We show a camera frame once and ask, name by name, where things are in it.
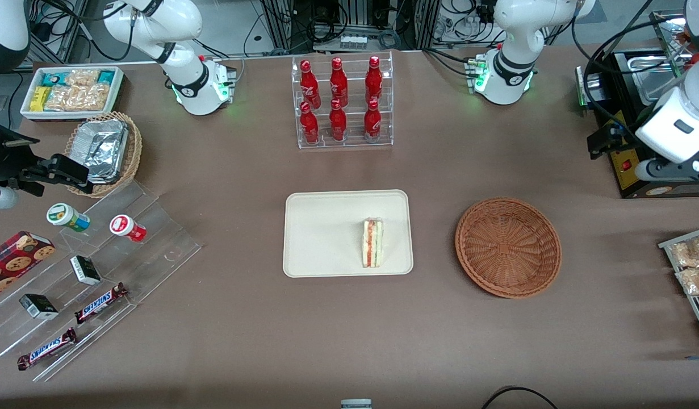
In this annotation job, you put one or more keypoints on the Snickers bar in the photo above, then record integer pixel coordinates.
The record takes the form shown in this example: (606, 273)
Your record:
(47, 349)
(99, 304)

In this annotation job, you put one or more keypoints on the small dark box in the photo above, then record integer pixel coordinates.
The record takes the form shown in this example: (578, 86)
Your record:
(85, 270)
(38, 307)

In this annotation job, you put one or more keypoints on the round brown wicker basket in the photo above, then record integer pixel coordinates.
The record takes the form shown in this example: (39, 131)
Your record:
(508, 250)

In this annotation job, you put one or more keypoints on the puffed snack bag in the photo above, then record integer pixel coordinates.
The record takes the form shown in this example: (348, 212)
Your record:
(82, 76)
(76, 97)

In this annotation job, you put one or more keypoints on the red lid jar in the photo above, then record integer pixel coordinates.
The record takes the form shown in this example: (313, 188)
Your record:
(125, 227)

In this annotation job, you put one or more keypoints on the steel warmer pan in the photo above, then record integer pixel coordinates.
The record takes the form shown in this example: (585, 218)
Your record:
(656, 79)

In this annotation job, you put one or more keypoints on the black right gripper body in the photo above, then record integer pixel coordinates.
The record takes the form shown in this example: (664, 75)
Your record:
(1, 161)

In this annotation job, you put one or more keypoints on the silver foil packets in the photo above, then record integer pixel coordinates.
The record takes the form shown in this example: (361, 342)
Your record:
(102, 150)

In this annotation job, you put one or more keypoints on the yellow snack packet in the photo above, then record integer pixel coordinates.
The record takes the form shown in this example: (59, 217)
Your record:
(40, 99)

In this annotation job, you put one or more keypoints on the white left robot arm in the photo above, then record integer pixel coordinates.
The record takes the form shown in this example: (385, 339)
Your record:
(517, 34)

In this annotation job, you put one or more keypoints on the red cookie box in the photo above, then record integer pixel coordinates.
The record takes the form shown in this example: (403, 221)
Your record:
(14, 261)

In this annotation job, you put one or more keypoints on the triangular sandwich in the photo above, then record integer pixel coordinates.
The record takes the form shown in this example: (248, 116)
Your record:
(372, 244)

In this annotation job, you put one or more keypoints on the clear bagged snack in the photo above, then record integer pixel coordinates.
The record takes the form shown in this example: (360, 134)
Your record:
(698, 281)
(693, 253)

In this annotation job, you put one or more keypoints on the white power strip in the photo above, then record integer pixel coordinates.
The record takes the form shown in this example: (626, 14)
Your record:
(354, 42)

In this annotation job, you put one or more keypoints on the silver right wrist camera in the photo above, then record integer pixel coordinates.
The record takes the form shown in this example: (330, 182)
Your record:
(0, 197)

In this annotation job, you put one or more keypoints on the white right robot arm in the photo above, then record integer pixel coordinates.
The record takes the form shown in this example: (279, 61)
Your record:
(179, 28)

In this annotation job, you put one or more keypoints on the black food warmer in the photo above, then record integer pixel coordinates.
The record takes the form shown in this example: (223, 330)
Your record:
(627, 173)

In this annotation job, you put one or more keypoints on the clear acrylic stepped display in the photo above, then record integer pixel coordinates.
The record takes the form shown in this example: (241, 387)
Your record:
(156, 238)

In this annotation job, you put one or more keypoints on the aluminium frame rack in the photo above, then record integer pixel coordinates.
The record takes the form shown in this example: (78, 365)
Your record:
(281, 23)

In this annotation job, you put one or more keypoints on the teal snack packet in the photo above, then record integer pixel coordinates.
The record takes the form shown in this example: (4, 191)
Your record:
(53, 78)
(107, 76)

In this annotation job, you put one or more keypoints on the light wicker basket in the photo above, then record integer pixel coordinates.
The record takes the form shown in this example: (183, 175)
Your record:
(134, 153)

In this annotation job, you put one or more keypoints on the white snack bin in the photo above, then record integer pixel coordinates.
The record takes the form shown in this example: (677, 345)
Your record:
(25, 111)

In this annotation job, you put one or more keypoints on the green lid jar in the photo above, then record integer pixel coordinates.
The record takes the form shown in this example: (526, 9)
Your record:
(65, 216)

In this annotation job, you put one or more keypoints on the red soda bottle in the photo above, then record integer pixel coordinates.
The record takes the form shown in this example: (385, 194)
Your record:
(339, 85)
(338, 124)
(373, 82)
(372, 122)
(309, 85)
(309, 126)

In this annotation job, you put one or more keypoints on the clear acrylic bottle rack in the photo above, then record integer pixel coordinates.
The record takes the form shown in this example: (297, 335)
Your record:
(355, 142)

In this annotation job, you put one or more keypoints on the cream rectangular tray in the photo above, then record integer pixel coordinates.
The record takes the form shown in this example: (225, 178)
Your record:
(321, 233)

